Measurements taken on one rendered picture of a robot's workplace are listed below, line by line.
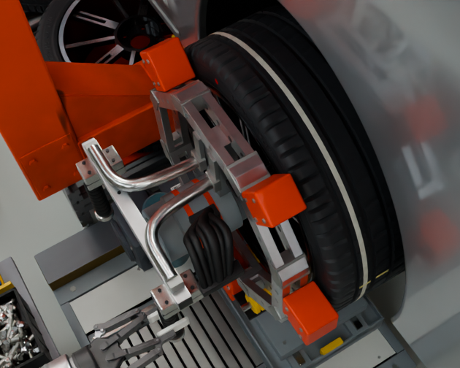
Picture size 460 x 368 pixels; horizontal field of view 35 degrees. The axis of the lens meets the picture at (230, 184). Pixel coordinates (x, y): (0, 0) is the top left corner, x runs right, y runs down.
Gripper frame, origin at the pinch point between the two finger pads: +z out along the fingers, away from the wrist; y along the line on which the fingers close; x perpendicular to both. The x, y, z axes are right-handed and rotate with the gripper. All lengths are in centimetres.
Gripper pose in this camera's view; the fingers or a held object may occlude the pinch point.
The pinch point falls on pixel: (169, 319)
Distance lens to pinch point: 152.0
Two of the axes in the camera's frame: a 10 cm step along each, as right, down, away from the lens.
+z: 8.6, -4.7, 2.2
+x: -0.5, -5.1, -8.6
